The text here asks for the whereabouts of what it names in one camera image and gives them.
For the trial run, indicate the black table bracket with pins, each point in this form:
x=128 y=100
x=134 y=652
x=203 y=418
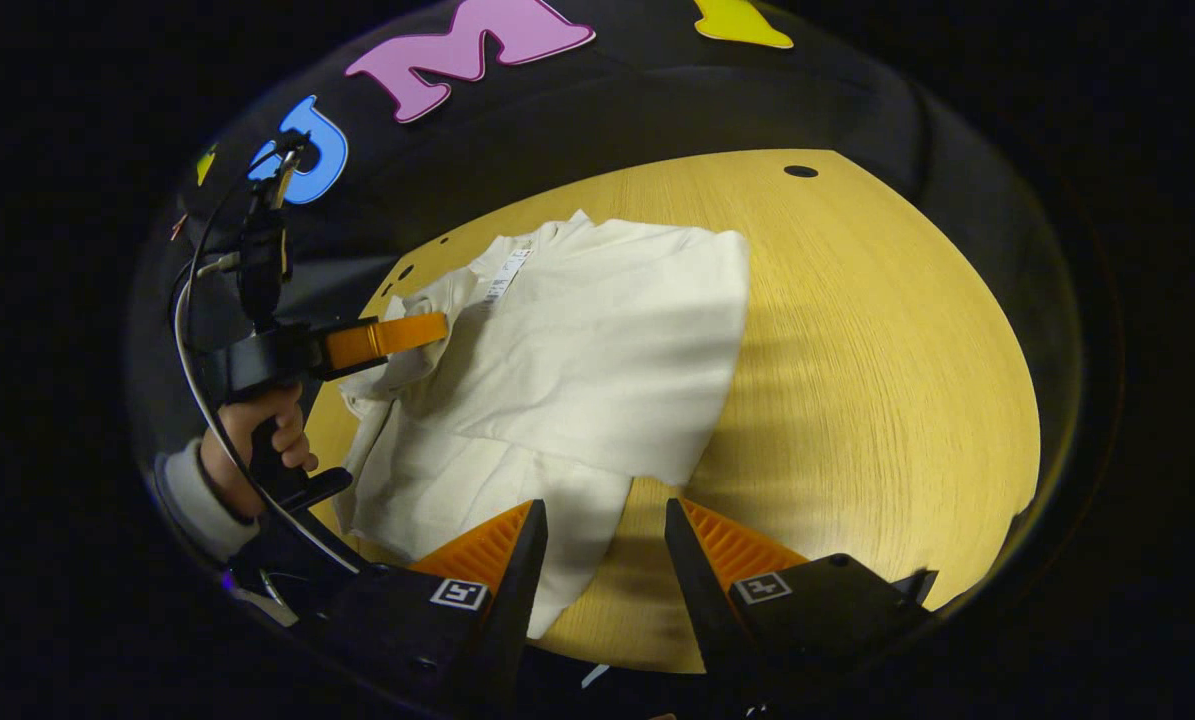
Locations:
x=917 y=582

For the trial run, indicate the orange backdrop clip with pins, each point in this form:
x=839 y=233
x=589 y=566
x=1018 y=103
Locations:
x=177 y=228

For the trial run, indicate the cream white hoodie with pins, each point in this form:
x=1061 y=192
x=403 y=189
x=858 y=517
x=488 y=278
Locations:
x=577 y=350

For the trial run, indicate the black backdrop cloth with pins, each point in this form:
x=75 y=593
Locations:
x=657 y=100

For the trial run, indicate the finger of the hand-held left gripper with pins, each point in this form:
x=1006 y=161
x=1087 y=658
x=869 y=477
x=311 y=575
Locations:
x=387 y=340

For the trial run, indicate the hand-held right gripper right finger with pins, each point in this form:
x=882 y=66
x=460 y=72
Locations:
x=702 y=600

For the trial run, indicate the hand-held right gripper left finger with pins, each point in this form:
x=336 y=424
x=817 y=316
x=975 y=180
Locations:
x=517 y=590

